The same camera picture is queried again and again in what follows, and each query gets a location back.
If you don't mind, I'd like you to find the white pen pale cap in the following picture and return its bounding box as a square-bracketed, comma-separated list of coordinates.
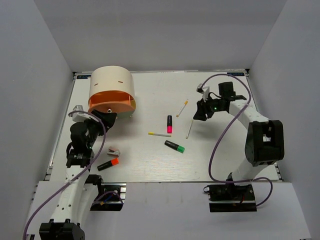
[185, 119, 194, 139]

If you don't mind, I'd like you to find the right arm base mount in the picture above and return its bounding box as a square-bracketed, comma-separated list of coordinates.
[203, 184, 257, 213]

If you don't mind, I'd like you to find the white pen yellow cap upper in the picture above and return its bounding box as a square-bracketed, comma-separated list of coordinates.
[176, 99, 189, 118]

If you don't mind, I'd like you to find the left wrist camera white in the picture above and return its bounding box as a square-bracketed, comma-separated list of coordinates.
[72, 105, 90, 123]

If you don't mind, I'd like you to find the pink white mini stapler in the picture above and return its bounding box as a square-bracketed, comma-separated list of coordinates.
[107, 148, 121, 158]

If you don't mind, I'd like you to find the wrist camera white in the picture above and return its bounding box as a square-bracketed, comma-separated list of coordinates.
[196, 83, 210, 102]
[72, 105, 90, 123]

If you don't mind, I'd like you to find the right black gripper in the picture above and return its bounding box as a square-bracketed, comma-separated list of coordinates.
[193, 93, 225, 121]

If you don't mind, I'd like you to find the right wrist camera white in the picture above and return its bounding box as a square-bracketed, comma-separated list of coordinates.
[196, 83, 210, 102]

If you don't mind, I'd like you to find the cream cylindrical drawer organizer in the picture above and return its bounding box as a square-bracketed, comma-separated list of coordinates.
[88, 66, 136, 105]

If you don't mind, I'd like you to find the orange highlighter black body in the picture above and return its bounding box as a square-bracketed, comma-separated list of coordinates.
[97, 158, 119, 171]

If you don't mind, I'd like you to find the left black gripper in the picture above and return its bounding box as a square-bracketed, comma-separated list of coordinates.
[84, 109, 118, 149]

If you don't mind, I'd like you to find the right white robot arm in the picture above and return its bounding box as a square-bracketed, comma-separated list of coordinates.
[193, 82, 285, 200]

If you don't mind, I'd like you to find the white pen yellow cap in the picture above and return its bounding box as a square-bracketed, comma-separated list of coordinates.
[148, 132, 172, 138]
[176, 99, 189, 118]

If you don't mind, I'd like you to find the pink highlighter black body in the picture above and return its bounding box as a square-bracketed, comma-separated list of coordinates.
[166, 115, 173, 134]

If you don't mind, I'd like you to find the green highlighter black body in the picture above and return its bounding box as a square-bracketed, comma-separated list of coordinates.
[164, 140, 185, 154]

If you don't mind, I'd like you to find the white pen yellow cap lower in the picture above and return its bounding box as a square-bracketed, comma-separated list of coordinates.
[148, 132, 172, 138]

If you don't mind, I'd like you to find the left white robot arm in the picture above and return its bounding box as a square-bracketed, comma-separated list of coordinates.
[39, 108, 118, 240]

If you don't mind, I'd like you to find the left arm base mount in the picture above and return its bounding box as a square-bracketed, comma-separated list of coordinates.
[90, 183, 127, 212]

